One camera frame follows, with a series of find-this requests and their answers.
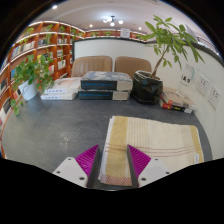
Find white wall socket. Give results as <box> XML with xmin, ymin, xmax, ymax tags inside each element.
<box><xmin>207</xmin><ymin>84</ymin><xmax>222</xmax><ymax>110</ymax></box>
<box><xmin>195</xmin><ymin>73</ymin><xmax>210</xmax><ymax>97</ymax></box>

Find beige and yellow striped towel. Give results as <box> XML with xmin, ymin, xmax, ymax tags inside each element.
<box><xmin>98</xmin><ymin>115</ymin><xmax>205</xmax><ymax>188</ymax></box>

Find orange bookshelf unit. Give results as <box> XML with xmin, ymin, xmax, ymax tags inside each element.
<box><xmin>0</xmin><ymin>19</ymin><xmax>148</xmax><ymax>158</ymax></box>

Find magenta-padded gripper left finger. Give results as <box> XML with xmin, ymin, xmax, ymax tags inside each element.
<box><xmin>52</xmin><ymin>144</ymin><xmax>101</xmax><ymax>189</ymax></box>

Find tall plant in black pot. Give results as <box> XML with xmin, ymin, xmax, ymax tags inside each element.
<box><xmin>130</xmin><ymin>14</ymin><xmax>206</xmax><ymax>105</ymax></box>

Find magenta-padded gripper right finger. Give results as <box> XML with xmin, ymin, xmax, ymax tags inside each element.
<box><xmin>126</xmin><ymin>144</ymin><xmax>172</xmax><ymax>189</ymax></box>

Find recessed ceiling lights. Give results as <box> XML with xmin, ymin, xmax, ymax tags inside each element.
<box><xmin>51</xmin><ymin>3</ymin><xmax>96</xmax><ymax>29</ymax></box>

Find tan upholstered chair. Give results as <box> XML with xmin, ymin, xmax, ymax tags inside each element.
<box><xmin>70</xmin><ymin>55</ymin><xmax>114</xmax><ymax>78</ymax></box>
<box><xmin>114</xmin><ymin>55</ymin><xmax>153</xmax><ymax>80</ymax></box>

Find ivy plant in white pot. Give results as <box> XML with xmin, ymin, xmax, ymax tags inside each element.
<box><xmin>9</xmin><ymin>54</ymin><xmax>56</xmax><ymax>116</ymax></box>

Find ceiling chandelier lamp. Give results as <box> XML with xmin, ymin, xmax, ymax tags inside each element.
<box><xmin>102</xmin><ymin>15</ymin><xmax>125</xmax><ymax>28</ymax></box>

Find white picture book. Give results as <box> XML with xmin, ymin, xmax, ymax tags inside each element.
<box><xmin>43</xmin><ymin>77</ymin><xmax>83</xmax><ymax>95</ymax></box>

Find small white card sign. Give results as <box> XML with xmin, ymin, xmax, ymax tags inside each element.
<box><xmin>179</xmin><ymin>63</ymin><xmax>196</xmax><ymax>88</ymax></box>

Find white framed shelf sign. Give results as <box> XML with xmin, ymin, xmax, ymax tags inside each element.
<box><xmin>120</xmin><ymin>27</ymin><xmax>131</xmax><ymax>39</ymax></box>

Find white thick book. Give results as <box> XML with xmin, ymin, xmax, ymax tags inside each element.
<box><xmin>39</xmin><ymin>91</ymin><xmax>78</xmax><ymax>101</ymax></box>

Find red-spined book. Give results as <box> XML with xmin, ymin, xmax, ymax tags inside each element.
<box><xmin>158</xmin><ymin>98</ymin><xmax>194</xmax><ymax>115</ymax></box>

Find thick blue-spined book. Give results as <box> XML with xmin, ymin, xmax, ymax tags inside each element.
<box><xmin>79</xmin><ymin>70</ymin><xmax>134</xmax><ymax>92</ymax></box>
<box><xmin>77</xmin><ymin>89</ymin><xmax>131</xmax><ymax>101</ymax></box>

